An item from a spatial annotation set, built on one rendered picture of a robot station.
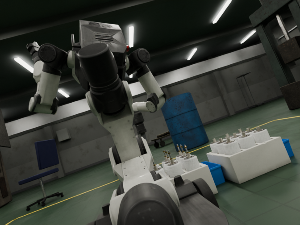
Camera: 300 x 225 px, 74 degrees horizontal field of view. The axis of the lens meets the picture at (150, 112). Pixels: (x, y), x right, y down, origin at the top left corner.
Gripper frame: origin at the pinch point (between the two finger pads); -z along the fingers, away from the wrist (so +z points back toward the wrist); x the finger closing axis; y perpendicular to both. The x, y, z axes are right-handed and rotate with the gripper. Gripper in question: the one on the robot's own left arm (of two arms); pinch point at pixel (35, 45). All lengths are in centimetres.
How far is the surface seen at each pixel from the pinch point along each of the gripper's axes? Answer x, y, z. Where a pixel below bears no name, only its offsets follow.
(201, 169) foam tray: 63, 26, 115
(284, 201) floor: 49, 56, 146
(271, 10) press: 380, 216, -87
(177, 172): 56, 14, 109
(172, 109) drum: 268, -34, -16
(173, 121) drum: 273, -48, 1
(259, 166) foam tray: 86, 52, 130
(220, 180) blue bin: 84, 26, 125
